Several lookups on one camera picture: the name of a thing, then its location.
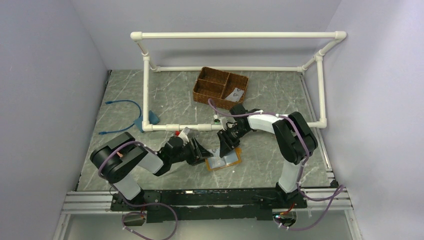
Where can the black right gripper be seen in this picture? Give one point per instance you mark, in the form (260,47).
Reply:
(226,144)

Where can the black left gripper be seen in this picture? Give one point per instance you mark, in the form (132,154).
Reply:
(199,154)

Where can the orange card holder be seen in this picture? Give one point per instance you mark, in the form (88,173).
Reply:
(228,161)

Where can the blue credit cards stack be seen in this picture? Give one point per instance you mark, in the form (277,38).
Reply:
(222,160)

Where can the white patterned credit card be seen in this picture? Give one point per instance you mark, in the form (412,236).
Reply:
(235,95)

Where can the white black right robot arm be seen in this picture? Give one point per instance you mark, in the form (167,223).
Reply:
(294,137)

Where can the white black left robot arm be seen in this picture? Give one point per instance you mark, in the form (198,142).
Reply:
(115,160)

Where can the brown woven wicker basket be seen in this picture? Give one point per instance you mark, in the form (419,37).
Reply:
(216,85)

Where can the teal blue pouch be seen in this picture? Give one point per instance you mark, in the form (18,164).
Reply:
(152,117)

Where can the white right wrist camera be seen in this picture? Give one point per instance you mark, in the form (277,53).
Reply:
(219,120)

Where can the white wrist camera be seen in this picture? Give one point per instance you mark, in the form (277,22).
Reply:
(219,120)
(186,134)

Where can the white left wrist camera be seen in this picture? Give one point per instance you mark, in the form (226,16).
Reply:
(186,134)

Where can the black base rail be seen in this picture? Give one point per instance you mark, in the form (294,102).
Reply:
(209,204)

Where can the aluminium extrusion frame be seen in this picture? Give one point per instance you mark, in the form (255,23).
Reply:
(99,202)

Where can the white PVC pipe frame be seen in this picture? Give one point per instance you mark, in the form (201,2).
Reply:
(335,37)

